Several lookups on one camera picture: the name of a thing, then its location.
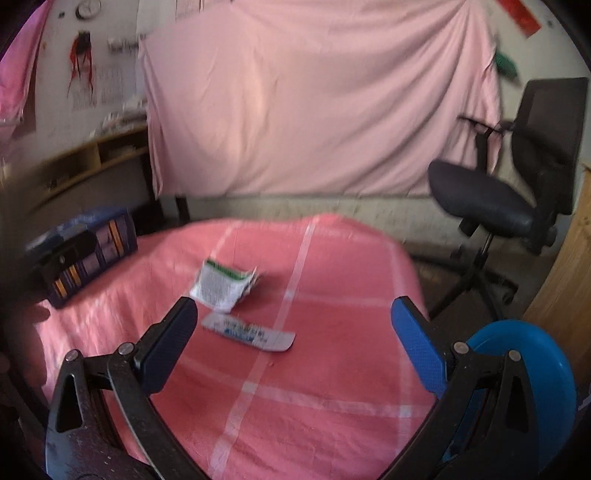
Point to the wall calendar sheet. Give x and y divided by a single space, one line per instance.
108 85

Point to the red paper strip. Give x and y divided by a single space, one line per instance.
521 16

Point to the white packet with blue print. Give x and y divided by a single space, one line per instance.
249 333

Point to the pink checked blanket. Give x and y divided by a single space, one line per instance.
323 392

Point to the round wall clock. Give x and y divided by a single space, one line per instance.
88 8

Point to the paper sheet on wall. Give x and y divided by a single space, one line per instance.
189 7

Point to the blue cardboard box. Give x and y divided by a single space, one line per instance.
113 240

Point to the pink window curtain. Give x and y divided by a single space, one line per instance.
18 74

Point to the white items on shelf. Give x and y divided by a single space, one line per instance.
122 115

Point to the white packet with green edge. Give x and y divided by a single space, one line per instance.
217 286

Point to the wooden cabinet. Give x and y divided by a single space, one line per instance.
568 277

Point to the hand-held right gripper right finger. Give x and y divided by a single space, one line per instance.
418 341

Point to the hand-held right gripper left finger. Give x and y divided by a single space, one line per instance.
173 341

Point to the red hanging ornament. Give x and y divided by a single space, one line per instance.
81 50

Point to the wooden shelf desk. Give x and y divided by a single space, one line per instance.
115 144

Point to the black office chair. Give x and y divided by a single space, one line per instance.
475 194

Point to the hung pink sheet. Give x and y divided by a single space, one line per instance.
314 101

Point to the green wall decoration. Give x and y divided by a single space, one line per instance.
505 64

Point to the wall rack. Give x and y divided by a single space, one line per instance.
122 46

